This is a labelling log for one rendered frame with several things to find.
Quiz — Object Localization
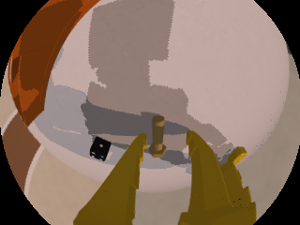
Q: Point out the orange labelled storage bins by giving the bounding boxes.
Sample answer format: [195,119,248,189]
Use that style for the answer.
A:
[7,0,100,127]

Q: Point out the black die with white pips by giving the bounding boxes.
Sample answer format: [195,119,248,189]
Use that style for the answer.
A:
[90,137,111,161]

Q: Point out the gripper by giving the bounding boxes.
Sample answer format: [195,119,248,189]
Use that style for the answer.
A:
[73,130,250,225]

